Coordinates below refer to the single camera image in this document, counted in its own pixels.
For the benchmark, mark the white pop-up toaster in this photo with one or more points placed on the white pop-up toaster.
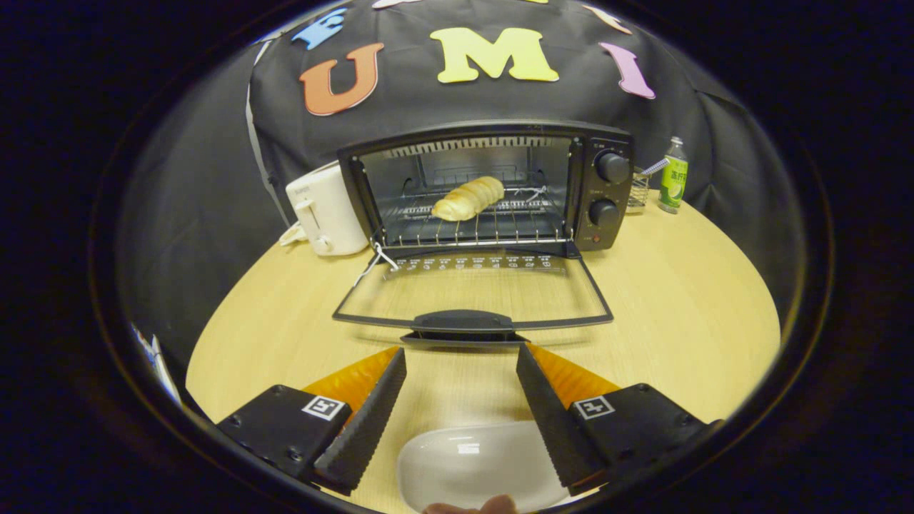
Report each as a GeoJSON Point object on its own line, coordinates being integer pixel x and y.
{"type": "Point", "coordinates": [332, 210]}

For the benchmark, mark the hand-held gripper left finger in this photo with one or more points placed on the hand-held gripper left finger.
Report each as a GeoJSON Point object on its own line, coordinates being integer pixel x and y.
{"type": "Point", "coordinates": [360, 428]}

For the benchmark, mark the black backdrop cloth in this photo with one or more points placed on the black backdrop cloth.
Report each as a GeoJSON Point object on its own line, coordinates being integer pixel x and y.
{"type": "Point", "coordinates": [214, 178]}

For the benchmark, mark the green drink bottle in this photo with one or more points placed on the green drink bottle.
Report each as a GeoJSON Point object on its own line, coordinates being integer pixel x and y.
{"type": "Point", "coordinates": [673, 178]}

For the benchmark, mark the white plate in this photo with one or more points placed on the white plate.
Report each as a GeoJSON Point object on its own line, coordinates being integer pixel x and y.
{"type": "Point", "coordinates": [471, 471]}

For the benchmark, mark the black toaster oven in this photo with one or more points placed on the black toaster oven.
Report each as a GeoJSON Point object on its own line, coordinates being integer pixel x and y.
{"type": "Point", "coordinates": [610, 189]}

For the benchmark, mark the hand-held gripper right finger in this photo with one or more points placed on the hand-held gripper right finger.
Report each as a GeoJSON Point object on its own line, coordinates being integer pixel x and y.
{"type": "Point", "coordinates": [553, 428]}

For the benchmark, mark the golden bread roll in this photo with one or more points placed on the golden bread roll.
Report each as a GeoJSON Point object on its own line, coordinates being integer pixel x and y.
{"type": "Point", "coordinates": [468, 198]}

